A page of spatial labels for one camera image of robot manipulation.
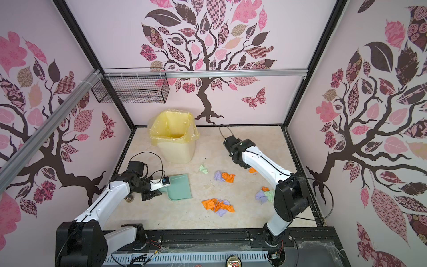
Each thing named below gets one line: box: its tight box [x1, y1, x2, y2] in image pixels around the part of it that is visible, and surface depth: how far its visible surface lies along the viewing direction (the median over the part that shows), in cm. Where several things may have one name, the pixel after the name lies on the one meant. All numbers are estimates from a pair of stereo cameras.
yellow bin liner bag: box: [149, 108, 200, 146], surface depth 94 cm
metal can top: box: [225, 255, 243, 267], surface depth 61 cm
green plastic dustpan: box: [158, 173, 193, 201], surface depth 91 cm
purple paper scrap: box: [214, 170, 225, 182], surface depth 94 cm
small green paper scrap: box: [199, 164, 209, 175], surface depth 99 cm
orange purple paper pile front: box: [201, 198, 236, 217], surface depth 85 cm
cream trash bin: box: [149, 109, 200, 165], surface depth 92 cm
